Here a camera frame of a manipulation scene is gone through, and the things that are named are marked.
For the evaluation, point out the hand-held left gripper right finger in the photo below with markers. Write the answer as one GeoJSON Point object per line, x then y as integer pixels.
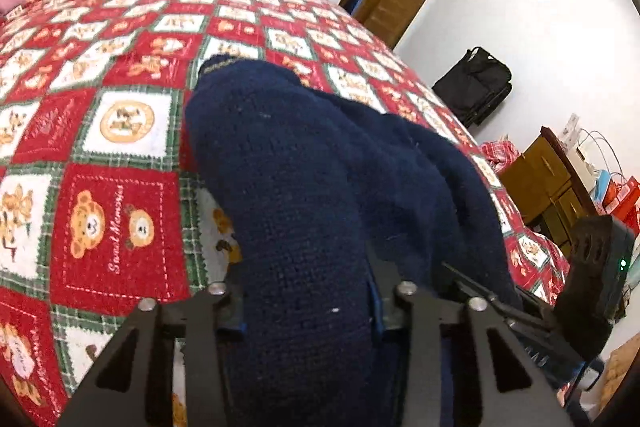
{"type": "Point", "coordinates": [376, 309]}

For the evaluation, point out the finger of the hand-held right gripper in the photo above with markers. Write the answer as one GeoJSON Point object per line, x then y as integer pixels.
{"type": "Point", "coordinates": [550, 347]}
{"type": "Point", "coordinates": [525, 312]}

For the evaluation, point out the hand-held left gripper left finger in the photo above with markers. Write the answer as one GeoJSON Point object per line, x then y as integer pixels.
{"type": "Point", "coordinates": [232, 312]}

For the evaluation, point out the navy patterned knit sweater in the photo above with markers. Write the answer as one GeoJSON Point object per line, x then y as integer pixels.
{"type": "Point", "coordinates": [300, 187]}

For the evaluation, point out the red boxes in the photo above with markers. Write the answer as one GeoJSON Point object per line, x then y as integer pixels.
{"type": "Point", "coordinates": [622, 202]}

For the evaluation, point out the white box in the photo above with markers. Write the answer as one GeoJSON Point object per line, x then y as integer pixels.
{"type": "Point", "coordinates": [586, 159]}

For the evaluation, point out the brown wooden cabinet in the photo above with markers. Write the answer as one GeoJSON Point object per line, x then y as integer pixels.
{"type": "Point", "coordinates": [540, 172]}

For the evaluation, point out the red plaid cloth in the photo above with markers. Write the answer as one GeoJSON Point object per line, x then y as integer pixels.
{"type": "Point", "coordinates": [500, 157]}

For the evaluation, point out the red bear printed blanket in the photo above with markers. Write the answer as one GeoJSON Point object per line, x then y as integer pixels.
{"type": "Point", "coordinates": [100, 132]}

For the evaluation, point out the black bag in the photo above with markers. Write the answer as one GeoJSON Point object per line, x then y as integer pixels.
{"type": "Point", "coordinates": [475, 84]}

